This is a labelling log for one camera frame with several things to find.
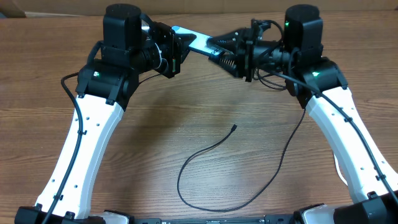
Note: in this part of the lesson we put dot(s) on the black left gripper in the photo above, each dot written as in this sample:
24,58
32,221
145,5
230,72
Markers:
178,45

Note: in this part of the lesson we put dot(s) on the black smartphone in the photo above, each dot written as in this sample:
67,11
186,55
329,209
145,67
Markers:
199,45

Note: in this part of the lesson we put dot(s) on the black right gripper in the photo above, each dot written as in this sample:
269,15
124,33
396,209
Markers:
244,59

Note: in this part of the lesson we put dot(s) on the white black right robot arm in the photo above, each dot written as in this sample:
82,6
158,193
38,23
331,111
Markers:
322,90

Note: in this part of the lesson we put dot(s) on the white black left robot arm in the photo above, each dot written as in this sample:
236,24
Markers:
132,44

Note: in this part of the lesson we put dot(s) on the brown cardboard backdrop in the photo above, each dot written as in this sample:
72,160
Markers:
21,8

